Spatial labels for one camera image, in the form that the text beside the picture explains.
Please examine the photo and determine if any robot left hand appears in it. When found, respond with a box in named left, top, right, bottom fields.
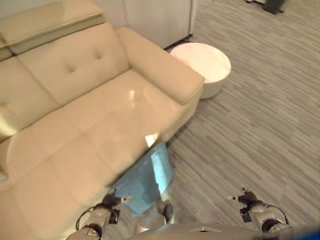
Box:
left=101, top=188, right=134, bottom=209

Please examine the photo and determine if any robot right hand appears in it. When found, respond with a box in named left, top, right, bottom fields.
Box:
left=226, top=185, right=261, bottom=206

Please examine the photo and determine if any beige leather sofa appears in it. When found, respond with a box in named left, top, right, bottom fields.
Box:
left=0, top=0, right=206, bottom=240

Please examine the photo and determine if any robot silver leg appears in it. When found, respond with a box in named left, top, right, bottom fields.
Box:
left=117, top=199, right=173, bottom=237

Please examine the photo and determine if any light blue cushion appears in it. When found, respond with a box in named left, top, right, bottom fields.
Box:
left=109, top=141, right=175, bottom=216

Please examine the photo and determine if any robot dark foot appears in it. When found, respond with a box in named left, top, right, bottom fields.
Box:
left=161, top=203, right=175, bottom=225

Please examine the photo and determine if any robot silver torso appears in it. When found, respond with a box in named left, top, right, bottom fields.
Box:
left=128, top=223, right=296, bottom=240

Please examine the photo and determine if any round white side table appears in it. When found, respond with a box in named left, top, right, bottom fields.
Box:
left=169, top=42, right=232, bottom=100

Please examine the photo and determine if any white cabinet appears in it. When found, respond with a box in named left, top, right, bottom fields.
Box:
left=104, top=0, right=195, bottom=50

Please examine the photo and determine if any dark furniture base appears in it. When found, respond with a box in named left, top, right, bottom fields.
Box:
left=244, top=0, right=286, bottom=15

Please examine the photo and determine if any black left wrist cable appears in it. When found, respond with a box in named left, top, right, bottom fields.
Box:
left=75, top=206, right=97, bottom=231

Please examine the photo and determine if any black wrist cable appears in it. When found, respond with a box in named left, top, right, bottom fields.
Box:
left=75, top=206, right=97, bottom=231
left=264, top=203, right=290, bottom=225

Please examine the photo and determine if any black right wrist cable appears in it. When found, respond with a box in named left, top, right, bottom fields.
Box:
left=264, top=203, right=290, bottom=225

